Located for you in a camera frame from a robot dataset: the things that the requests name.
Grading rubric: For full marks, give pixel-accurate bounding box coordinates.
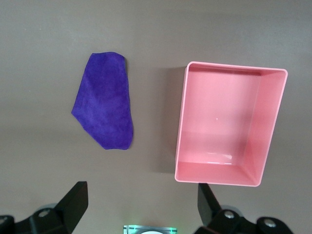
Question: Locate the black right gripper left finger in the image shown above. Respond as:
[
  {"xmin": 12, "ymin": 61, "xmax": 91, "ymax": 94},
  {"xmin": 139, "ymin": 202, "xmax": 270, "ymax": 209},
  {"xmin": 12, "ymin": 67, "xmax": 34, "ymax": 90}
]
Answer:
[{"xmin": 0, "ymin": 181, "xmax": 89, "ymax": 234}]

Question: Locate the brown table cover sheet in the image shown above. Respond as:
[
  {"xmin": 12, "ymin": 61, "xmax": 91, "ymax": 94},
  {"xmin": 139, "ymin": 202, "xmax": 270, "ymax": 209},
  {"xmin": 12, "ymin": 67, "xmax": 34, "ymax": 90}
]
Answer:
[{"xmin": 0, "ymin": 0, "xmax": 312, "ymax": 234}]

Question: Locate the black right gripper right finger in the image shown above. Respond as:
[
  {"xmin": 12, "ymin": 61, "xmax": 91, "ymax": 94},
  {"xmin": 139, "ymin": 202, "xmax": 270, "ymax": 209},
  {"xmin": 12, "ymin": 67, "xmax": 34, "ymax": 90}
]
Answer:
[{"xmin": 195, "ymin": 183, "xmax": 293, "ymax": 234}]

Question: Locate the pink plastic bin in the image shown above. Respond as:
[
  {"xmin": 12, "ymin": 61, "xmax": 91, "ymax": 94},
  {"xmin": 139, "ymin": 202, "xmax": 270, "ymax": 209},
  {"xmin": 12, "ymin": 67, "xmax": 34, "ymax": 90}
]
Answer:
[{"xmin": 174, "ymin": 61, "xmax": 289, "ymax": 187}]

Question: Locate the purple cloth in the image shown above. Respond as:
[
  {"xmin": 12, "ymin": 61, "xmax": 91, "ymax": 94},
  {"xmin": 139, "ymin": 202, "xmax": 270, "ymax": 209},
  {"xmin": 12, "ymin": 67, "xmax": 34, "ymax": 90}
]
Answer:
[{"xmin": 71, "ymin": 51, "xmax": 135, "ymax": 150}]

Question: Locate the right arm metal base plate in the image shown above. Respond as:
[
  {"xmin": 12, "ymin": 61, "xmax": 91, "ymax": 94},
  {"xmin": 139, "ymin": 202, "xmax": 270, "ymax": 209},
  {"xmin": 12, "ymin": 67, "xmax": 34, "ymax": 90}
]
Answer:
[{"xmin": 123, "ymin": 224, "xmax": 178, "ymax": 234}]

